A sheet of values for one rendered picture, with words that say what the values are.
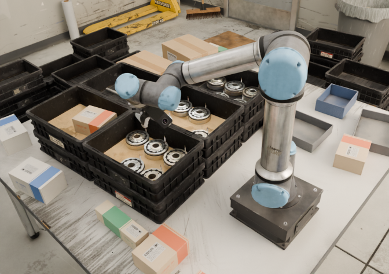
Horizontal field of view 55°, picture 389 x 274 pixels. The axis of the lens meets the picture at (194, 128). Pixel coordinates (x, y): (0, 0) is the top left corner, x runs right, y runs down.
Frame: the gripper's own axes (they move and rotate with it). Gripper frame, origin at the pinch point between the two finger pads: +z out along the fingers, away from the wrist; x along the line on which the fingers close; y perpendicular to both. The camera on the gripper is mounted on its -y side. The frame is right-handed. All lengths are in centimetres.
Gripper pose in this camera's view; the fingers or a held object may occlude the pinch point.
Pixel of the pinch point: (159, 114)
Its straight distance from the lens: 147.4
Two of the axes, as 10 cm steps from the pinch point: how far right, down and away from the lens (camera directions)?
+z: 1.6, 1.9, 9.7
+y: -7.1, -6.6, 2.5
